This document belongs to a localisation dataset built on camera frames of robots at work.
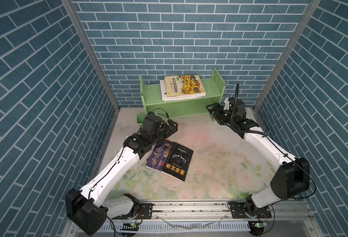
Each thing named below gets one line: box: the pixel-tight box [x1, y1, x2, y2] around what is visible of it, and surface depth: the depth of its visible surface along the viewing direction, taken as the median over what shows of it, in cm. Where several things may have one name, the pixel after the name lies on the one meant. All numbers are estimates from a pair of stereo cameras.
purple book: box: [145, 138, 174, 173], surface depth 92 cm
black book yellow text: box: [161, 141, 194, 182], surface depth 90 cm
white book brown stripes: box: [159, 79, 207, 102], surface depth 88 cm
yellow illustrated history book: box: [164, 74, 207, 98], surface depth 93 cm
